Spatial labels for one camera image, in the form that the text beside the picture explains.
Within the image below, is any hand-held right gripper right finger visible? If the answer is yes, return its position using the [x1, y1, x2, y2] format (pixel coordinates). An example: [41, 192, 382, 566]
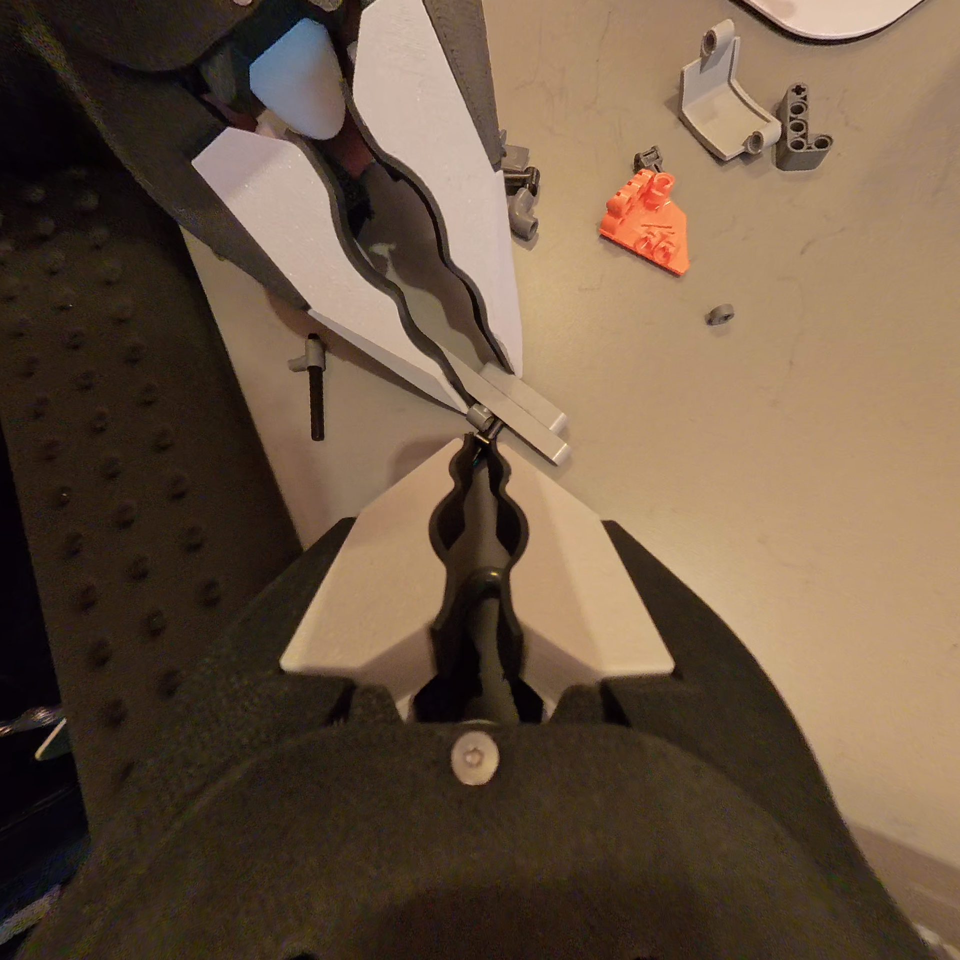
[487, 438, 676, 725]

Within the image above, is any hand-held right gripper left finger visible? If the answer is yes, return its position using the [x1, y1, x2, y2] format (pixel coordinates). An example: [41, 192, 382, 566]
[279, 437, 481, 725]

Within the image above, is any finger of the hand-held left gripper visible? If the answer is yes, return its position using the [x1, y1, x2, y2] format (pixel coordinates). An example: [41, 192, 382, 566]
[189, 126, 481, 414]
[343, 0, 525, 378]

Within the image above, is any light grey double toy beam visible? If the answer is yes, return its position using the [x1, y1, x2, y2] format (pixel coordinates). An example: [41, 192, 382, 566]
[450, 358, 573, 468]

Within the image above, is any orange toy wedge panel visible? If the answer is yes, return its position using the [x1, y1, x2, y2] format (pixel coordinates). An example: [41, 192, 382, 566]
[598, 168, 690, 279]

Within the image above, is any black dotted mat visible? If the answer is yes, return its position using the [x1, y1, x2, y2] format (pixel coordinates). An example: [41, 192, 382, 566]
[0, 161, 305, 834]

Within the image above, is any light grey curved toy panel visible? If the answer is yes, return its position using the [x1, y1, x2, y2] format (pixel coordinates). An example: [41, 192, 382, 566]
[678, 18, 783, 162]

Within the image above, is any dark grey angled toy beam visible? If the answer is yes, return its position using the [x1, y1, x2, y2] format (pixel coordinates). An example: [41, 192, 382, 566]
[774, 82, 834, 172]

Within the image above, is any white rounded board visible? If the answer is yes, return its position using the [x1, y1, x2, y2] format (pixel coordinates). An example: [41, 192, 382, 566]
[731, 0, 922, 42]

